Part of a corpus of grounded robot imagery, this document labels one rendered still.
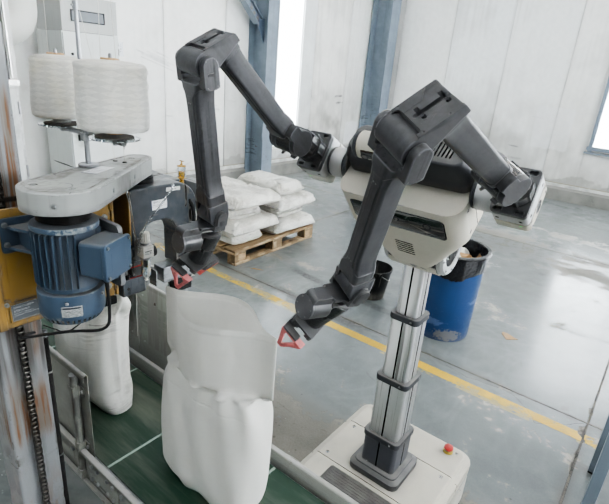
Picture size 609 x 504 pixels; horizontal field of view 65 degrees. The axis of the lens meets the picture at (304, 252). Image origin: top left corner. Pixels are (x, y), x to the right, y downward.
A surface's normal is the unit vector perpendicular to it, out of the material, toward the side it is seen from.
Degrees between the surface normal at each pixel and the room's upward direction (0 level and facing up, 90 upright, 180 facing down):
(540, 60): 90
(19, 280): 90
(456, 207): 40
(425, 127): 48
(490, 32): 90
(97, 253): 90
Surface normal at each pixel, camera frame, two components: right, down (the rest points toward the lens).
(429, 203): -0.34, -0.56
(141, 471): 0.08, -0.93
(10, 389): 0.78, 0.28
